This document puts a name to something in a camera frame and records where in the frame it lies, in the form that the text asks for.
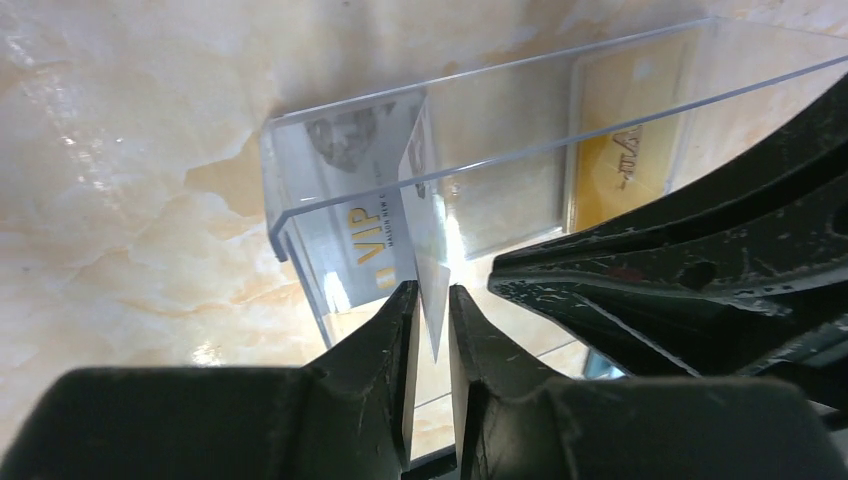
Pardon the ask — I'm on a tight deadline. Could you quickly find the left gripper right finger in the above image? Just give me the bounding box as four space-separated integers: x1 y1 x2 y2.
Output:
449 285 847 479

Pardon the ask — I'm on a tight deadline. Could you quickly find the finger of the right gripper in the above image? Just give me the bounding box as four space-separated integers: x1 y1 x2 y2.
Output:
489 192 847 411
491 78 847 278

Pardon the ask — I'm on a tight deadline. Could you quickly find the silver vip card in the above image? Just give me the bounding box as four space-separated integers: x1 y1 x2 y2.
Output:
399 100 451 360
261 90 425 317

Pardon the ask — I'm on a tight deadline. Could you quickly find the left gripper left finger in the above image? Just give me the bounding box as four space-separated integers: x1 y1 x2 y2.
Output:
1 281 419 479

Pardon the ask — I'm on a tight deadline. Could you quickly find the clear plastic box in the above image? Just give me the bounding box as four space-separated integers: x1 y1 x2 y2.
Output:
267 18 847 346

